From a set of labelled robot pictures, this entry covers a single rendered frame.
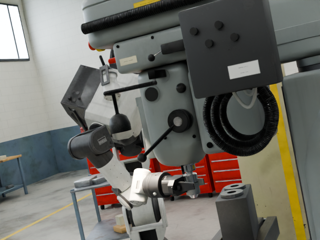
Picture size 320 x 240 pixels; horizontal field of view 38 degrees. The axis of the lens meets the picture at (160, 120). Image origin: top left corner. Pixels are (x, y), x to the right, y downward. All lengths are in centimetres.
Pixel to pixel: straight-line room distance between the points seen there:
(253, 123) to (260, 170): 196
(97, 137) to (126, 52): 48
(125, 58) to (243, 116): 40
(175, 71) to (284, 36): 33
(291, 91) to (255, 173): 207
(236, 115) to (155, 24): 36
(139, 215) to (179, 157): 82
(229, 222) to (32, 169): 1076
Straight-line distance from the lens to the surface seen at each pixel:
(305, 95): 125
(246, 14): 107
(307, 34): 130
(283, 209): 333
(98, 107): 189
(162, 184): 157
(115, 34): 146
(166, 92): 142
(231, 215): 183
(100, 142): 182
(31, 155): 1246
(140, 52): 143
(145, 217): 224
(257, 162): 327
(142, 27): 142
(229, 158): 627
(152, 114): 145
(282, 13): 132
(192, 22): 110
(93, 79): 197
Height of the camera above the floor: 154
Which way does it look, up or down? 3 degrees down
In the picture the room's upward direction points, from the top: 12 degrees counter-clockwise
